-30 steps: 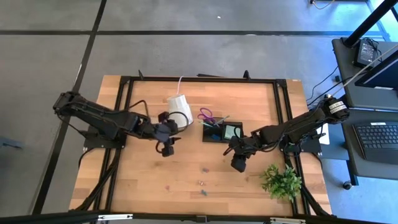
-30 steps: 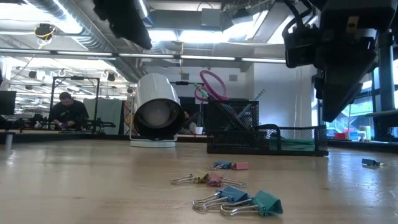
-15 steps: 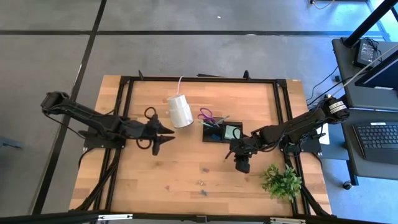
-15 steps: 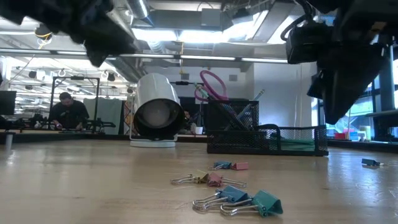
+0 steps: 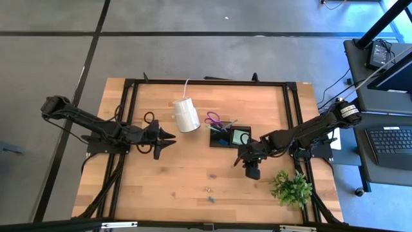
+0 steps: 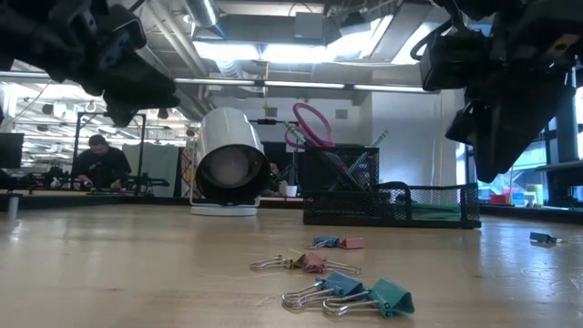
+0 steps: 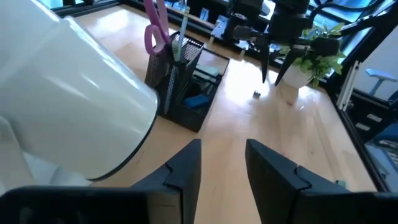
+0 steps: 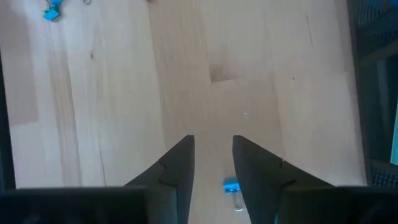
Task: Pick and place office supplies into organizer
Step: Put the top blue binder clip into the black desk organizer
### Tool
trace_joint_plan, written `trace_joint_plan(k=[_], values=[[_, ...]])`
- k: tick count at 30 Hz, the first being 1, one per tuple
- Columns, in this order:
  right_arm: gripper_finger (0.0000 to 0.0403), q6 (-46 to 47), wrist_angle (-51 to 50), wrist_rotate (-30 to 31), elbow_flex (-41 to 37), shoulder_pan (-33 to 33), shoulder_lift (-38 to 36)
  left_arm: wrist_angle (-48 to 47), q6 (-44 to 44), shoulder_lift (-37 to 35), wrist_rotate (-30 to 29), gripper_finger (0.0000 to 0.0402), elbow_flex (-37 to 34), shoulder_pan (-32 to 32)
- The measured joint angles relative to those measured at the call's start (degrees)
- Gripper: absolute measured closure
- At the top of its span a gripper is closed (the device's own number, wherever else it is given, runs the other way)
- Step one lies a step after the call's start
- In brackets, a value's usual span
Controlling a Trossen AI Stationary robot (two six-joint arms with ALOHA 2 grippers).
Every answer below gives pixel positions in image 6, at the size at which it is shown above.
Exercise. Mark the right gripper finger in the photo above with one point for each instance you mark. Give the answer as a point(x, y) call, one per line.
point(463, 127)
point(510, 132)

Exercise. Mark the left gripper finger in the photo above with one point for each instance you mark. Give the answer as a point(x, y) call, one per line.
point(136, 89)
point(120, 114)

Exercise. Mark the blue grey pencil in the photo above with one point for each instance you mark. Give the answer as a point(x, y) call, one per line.
point(380, 136)

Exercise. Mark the green sticky note pad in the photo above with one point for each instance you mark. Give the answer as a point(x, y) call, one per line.
point(437, 212)

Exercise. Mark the dark blue binder clip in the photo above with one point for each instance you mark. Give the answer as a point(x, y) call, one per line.
point(542, 237)

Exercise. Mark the small pink binder clip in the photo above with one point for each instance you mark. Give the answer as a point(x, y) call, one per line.
point(351, 243)

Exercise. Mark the small blue binder clip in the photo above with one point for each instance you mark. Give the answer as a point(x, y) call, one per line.
point(329, 240)

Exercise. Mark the large teal binder clip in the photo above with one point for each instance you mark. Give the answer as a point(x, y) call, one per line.
point(391, 296)

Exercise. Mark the large blue binder clip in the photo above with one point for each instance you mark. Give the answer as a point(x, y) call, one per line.
point(341, 283)

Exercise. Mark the black mesh desk organizer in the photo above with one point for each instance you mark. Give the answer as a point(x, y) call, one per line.
point(355, 214)

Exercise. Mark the black vertical pole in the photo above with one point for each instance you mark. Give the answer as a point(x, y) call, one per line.
point(567, 136)

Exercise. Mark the grey side desk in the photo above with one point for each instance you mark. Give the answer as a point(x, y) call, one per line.
point(565, 167)

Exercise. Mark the pale green cylinder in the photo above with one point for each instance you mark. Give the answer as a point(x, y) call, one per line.
point(535, 193)

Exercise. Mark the blue box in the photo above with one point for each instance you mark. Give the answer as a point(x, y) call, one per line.
point(518, 199)

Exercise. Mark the red box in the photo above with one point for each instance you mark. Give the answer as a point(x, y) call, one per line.
point(498, 199)

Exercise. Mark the black background monitor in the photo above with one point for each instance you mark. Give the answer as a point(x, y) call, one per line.
point(11, 150)

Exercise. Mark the white cup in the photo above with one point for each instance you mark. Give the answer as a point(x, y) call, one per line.
point(291, 191)

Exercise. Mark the medium pink binder clip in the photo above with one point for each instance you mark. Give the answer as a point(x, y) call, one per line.
point(314, 263)

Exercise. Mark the gold binder clip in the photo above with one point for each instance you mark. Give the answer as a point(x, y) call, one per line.
point(296, 258)

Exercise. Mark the black background stand frame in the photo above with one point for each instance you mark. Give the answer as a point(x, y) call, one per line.
point(75, 125)

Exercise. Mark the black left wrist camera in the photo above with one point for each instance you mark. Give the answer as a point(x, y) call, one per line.
point(120, 43)

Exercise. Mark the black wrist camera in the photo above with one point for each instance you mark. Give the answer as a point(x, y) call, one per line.
point(120, 43)
point(455, 61)

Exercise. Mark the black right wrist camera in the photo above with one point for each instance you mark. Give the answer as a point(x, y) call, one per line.
point(455, 61)

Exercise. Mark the black aluminium table frame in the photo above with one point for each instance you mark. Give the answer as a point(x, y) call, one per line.
point(91, 200)

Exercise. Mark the grey short post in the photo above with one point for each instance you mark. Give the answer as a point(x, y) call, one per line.
point(13, 207)

